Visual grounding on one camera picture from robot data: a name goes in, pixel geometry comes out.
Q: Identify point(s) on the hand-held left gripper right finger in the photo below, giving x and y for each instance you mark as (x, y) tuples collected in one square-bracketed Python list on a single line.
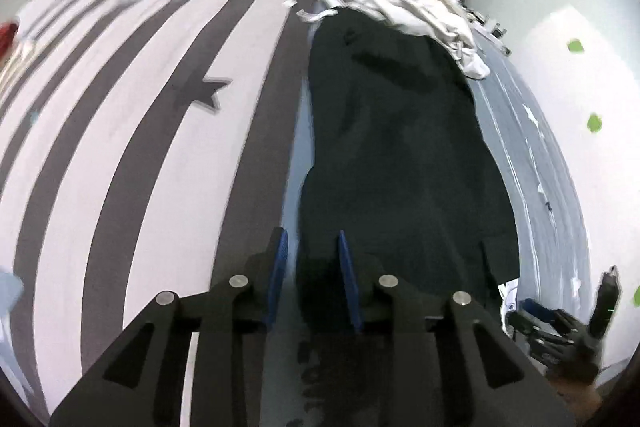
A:
[(347, 277)]

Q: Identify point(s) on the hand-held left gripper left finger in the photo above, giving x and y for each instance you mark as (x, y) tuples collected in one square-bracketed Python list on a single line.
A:
[(279, 267)]

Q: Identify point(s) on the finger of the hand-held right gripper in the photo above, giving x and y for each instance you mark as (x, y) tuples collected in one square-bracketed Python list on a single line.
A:
[(536, 309), (607, 299)]

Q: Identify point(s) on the black pants white stripe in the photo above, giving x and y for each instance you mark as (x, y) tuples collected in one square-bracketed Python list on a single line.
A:
[(400, 157)]

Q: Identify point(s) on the white long-sleeve top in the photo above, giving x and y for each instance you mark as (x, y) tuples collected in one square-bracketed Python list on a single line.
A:
[(425, 14)]

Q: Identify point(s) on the person's right forearm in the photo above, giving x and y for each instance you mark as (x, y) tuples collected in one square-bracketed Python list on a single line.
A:
[(575, 394)]

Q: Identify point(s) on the striped bed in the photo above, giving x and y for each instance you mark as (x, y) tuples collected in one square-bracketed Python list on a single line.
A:
[(125, 157)]

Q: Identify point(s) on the white headboard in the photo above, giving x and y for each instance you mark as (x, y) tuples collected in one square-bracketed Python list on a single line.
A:
[(590, 82)]

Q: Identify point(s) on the red cloth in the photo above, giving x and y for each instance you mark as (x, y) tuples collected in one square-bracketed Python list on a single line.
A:
[(6, 37)]

